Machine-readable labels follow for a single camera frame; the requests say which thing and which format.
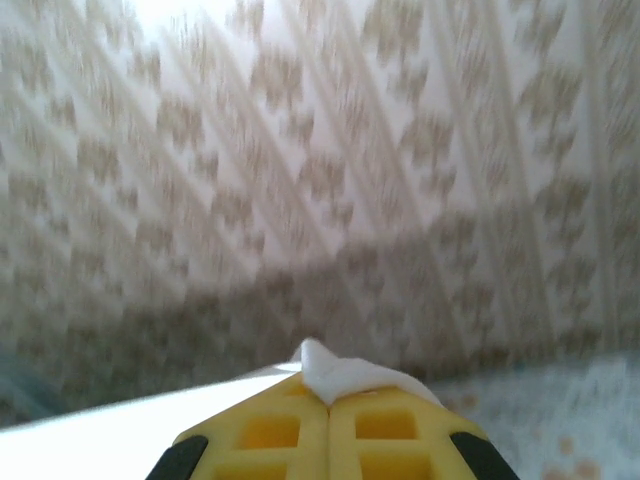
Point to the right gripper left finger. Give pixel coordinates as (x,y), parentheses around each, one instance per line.
(265,435)

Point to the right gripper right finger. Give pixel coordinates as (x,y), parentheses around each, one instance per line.
(390,435)

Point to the white red-print t-shirt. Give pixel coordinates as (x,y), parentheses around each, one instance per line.
(340,372)

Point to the floral table cover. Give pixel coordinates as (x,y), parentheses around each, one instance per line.
(550,415)

